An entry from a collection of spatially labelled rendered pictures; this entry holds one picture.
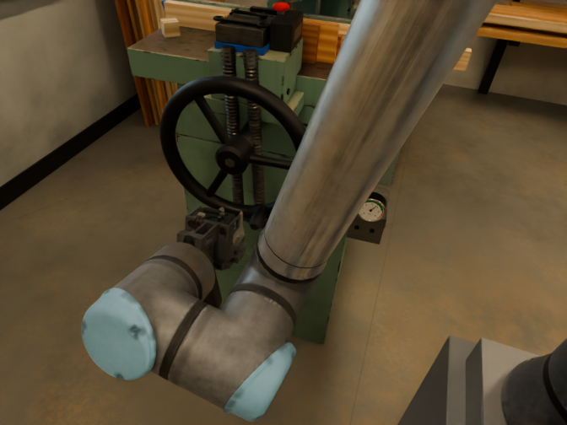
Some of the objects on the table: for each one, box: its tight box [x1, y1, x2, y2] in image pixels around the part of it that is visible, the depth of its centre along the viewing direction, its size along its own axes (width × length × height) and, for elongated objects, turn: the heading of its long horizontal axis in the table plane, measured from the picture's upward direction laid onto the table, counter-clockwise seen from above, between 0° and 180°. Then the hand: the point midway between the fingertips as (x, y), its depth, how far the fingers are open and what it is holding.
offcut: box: [160, 18, 181, 38], centre depth 91 cm, size 3×3×3 cm
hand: (234, 230), depth 75 cm, fingers closed
